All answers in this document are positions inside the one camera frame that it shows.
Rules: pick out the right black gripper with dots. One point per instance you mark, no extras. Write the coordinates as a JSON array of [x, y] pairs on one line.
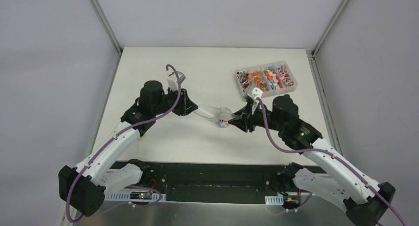
[[245, 120]]

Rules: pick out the clear plastic scoop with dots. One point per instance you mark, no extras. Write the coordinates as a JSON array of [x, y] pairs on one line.
[[209, 113]]

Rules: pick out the right white cable duct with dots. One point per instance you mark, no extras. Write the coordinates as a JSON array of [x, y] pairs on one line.
[[274, 200]]

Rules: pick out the white cable duct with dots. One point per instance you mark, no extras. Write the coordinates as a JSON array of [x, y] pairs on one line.
[[274, 200], [136, 196]]

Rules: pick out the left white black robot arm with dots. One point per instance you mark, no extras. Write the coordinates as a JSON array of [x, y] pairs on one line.
[[85, 186]]

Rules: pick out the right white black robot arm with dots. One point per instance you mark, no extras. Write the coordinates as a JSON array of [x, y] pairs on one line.
[[363, 199]]

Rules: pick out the clear plastic round jar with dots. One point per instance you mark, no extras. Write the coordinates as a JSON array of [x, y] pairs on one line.
[[224, 117]]

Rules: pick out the clear divided candy box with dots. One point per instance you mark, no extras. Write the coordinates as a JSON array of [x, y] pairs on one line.
[[272, 79]]

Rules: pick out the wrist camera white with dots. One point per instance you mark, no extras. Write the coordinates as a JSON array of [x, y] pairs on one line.
[[254, 95], [173, 81]]

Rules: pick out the candies inside jar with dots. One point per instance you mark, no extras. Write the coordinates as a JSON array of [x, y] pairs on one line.
[[221, 123]]

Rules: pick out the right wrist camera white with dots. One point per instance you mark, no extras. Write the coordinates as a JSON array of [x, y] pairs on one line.
[[254, 95]]

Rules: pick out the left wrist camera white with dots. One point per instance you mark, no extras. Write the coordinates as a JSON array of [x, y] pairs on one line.
[[173, 81]]

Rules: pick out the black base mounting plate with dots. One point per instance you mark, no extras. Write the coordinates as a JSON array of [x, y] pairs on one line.
[[219, 183]]

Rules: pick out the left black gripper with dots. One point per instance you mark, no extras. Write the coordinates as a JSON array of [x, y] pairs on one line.
[[183, 102]]

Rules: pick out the left white cable duct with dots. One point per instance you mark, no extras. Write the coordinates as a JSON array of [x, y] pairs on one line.
[[136, 196]]

